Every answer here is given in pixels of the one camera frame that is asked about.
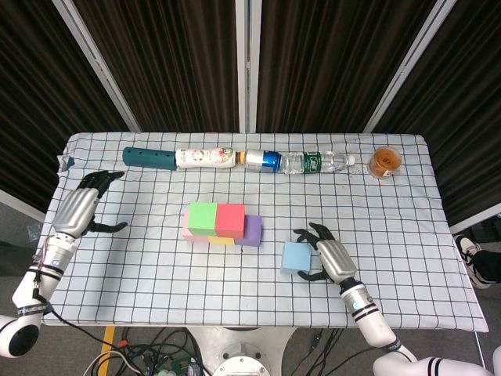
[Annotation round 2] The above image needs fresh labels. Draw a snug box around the clear green-label water bottle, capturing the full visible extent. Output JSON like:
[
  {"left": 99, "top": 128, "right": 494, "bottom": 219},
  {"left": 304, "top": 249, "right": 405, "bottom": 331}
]
[{"left": 279, "top": 150, "right": 356, "bottom": 175}]

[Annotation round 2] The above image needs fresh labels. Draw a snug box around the teal cylindrical case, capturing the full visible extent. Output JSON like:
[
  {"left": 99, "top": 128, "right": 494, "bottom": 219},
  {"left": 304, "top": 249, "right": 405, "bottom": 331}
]
[{"left": 121, "top": 146, "right": 178, "bottom": 172}]

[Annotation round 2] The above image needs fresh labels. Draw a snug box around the black pleated curtain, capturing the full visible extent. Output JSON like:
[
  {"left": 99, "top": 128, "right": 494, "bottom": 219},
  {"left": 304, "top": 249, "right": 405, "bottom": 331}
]
[
  {"left": 72, "top": 0, "right": 240, "bottom": 132},
  {"left": 373, "top": 0, "right": 501, "bottom": 226},
  {"left": 0, "top": 0, "right": 132, "bottom": 212},
  {"left": 256, "top": 0, "right": 438, "bottom": 134}
]

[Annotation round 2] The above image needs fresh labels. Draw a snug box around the white aluminium frame post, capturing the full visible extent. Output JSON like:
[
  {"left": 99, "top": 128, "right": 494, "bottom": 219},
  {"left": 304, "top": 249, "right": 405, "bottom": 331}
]
[
  {"left": 234, "top": 0, "right": 262, "bottom": 133},
  {"left": 52, "top": 0, "right": 142, "bottom": 133},
  {"left": 362, "top": 0, "right": 458, "bottom": 134}
]

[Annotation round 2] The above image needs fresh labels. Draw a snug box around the white floor cable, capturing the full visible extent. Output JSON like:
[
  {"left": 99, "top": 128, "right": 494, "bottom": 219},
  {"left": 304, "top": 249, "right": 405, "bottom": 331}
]
[{"left": 84, "top": 350, "right": 140, "bottom": 376}]

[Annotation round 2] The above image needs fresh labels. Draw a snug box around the pink foam cube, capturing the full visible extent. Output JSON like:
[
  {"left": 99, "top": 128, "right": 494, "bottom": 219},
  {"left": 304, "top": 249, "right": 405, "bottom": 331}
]
[{"left": 182, "top": 213, "right": 211, "bottom": 244}]

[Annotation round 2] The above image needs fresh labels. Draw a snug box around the white black grid tablecloth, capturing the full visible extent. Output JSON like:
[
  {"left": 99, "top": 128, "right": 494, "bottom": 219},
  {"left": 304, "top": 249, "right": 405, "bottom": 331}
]
[{"left": 27, "top": 132, "right": 488, "bottom": 332}]

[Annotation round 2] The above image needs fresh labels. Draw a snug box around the yellow floor tape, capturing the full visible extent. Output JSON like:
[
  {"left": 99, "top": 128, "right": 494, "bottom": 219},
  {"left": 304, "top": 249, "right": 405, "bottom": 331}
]
[{"left": 100, "top": 326, "right": 117, "bottom": 353}]

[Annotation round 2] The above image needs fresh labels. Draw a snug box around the black floor cable bundle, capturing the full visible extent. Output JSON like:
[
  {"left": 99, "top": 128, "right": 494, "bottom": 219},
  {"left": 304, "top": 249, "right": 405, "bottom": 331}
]
[{"left": 305, "top": 328, "right": 373, "bottom": 376}]

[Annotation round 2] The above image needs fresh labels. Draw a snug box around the red foam cube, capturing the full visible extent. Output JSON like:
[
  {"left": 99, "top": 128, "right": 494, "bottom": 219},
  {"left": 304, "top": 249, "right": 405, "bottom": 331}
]
[{"left": 214, "top": 203, "right": 247, "bottom": 239}]

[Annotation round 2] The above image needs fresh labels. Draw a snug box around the black floor cable tangle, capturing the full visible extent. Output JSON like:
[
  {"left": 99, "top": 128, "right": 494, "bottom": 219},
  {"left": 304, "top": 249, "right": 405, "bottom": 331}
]
[{"left": 117, "top": 327, "right": 207, "bottom": 376}]

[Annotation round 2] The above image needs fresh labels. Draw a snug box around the black trouser leg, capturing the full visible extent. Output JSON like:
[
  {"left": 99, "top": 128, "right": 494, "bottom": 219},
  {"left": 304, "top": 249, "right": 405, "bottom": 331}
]
[{"left": 472, "top": 249, "right": 501, "bottom": 284}]

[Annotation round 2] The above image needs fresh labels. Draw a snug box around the white floral drink bottle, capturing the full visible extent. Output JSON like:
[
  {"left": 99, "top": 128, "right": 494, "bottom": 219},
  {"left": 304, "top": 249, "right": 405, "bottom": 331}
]
[{"left": 175, "top": 146, "right": 247, "bottom": 171}]

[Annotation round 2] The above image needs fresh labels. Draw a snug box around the silver blue drink can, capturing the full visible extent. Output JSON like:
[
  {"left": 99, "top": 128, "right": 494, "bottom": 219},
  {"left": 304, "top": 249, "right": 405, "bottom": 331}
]
[{"left": 244, "top": 149, "right": 283, "bottom": 173}]

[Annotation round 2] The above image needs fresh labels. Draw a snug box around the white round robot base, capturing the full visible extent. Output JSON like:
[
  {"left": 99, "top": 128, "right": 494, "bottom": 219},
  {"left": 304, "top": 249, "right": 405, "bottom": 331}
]
[{"left": 187, "top": 327, "right": 298, "bottom": 376}]

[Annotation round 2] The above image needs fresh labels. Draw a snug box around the green foam cube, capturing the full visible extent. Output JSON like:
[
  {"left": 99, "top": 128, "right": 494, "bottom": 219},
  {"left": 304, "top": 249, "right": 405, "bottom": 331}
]
[{"left": 187, "top": 201, "right": 218, "bottom": 237}]

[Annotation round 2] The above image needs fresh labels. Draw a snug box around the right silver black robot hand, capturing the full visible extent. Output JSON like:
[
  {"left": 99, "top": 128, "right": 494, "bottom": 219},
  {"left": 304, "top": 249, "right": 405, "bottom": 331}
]
[{"left": 293, "top": 222, "right": 359, "bottom": 284}]

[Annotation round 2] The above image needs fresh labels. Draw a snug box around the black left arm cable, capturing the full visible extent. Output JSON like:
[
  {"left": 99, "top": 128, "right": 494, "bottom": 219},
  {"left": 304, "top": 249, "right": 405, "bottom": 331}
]
[{"left": 33, "top": 269, "right": 130, "bottom": 353}]

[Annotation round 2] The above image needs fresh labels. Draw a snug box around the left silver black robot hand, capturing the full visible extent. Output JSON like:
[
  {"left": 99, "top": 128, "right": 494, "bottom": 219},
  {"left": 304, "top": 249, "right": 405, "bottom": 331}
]
[{"left": 52, "top": 170, "right": 129, "bottom": 239}]

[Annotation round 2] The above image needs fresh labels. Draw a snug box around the light blue foam cube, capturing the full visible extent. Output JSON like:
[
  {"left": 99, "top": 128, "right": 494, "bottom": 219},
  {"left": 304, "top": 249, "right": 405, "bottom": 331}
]
[{"left": 281, "top": 241, "right": 313, "bottom": 275}]

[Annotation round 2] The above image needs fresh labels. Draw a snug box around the clear cup with orange contents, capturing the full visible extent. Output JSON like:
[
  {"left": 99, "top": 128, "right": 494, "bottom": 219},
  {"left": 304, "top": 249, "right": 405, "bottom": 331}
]
[{"left": 367, "top": 144, "right": 402, "bottom": 180}]

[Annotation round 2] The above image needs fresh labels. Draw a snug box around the white aluminium frame bar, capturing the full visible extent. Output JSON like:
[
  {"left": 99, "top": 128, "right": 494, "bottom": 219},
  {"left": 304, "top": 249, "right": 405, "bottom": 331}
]
[
  {"left": 0, "top": 190, "right": 46, "bottom": 223},
  {"left": 449, "top": 203, "right": 501, "bottom": 236}
]

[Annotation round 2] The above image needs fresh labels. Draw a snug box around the white black sneaker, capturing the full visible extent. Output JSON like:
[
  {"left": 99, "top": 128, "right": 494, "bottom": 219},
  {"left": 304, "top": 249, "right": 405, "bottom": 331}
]
[{"left": 455, "top": 233, "right": 488, "bottom": 290}]

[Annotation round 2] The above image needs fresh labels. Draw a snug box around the purple foam cube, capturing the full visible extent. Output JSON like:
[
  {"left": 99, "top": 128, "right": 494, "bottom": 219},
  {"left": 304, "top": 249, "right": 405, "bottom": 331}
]
[{"left": 233, "top": 214, "right": 263, "bottom": 248}]

